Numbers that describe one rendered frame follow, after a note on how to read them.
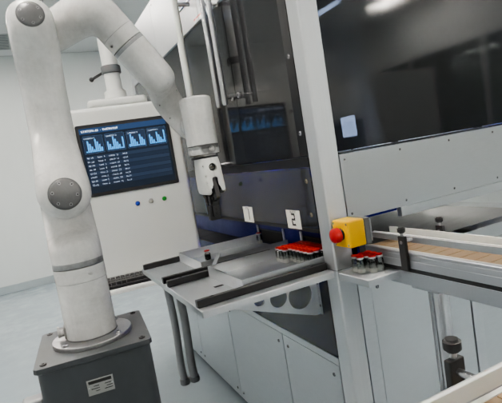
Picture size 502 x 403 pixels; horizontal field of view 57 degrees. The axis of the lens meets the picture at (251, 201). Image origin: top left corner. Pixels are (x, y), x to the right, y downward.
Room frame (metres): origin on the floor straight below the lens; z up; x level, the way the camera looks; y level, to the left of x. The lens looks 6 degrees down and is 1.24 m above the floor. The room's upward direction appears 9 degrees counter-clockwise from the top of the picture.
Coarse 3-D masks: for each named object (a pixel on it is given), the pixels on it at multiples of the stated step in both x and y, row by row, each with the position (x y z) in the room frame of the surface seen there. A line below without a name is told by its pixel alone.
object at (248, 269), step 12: (264, 252) 1.54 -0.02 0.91; (216, 264) 1.47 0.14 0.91; (228, 264) 1.49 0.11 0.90; (240, 264) 1.50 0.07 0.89; (252, 264) 1.52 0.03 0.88; (264, 264) 1.50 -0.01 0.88; (276, 264) 1.47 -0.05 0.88; (288, 264) 1.45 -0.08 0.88; (300, 264) 1.31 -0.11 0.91; (312, 264) 1.32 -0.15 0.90; (216, 276) 1.40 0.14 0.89; (228, 276) 1.31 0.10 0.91; (240, 276) 1.40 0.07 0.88; (252, 276) 1.37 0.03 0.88; (264, 276) 1.25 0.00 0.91
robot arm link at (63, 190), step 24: (24, 0) 1.04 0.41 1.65; (24, 24) 1.03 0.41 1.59; (48, 24) 1.05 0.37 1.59; (24, 48) 1.05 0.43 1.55; (48, 48) 1.07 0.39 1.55; (24, 72) 1.08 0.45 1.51; (48, 72) 1.09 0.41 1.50; (24, 96) 1.09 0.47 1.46; (48, 96) 1.09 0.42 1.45; (48, 120) 1.09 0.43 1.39; (48, 144) 1.07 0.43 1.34; (72, 144) 1.10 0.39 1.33; (48, 168) 1.04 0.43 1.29; (72, 168) 1.06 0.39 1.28; (48, 192) 1.02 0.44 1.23; (72, 192) 1.04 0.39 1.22; (72, 216) 1.06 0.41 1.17
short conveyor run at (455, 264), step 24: (408, 240) 1.17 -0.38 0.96; (432, 240) 1.12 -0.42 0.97; (456, 240) 1.06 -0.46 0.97; (480, 240) 1.07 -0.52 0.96; (384, 264) 1.25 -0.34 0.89; (408, 264) 1.16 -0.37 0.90; (432, 264) 1.09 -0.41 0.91; (456, 264) 1.03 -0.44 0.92; (480, 264) 0.97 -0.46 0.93; (432, 288) 1.10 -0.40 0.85; (456, 288) 1.04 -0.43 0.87; (480, 288) 0.98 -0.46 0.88
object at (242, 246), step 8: (232, 240) 1.86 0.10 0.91; (240, 240) 1.88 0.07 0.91; (248, 240) 1.89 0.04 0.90; (256, 240) 1.91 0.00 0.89; (200, 248) 1.81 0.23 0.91; (208, 248) 1.82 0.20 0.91; (216, 248) 1.83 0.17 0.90; (224, 248) 1.85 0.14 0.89; (232, 248) 1.86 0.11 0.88; (240, 248) 1.83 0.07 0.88; (248, 248) 1.81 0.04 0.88; (256, 248) 1.62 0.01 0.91; (264, 248) 1.64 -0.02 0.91; (272, 248) 1.65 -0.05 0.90; (184, 256) 1.71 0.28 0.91; (192, 256) 1.79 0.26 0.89; (200, 256) 1.80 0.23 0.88; (224, 256) 1.57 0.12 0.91; (232, 256) 1.58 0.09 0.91; (240, 256) 1.60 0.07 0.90; (192, 264) 1.63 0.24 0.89; (200, 264) 1.54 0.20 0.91; (208, 264) 1.55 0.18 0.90
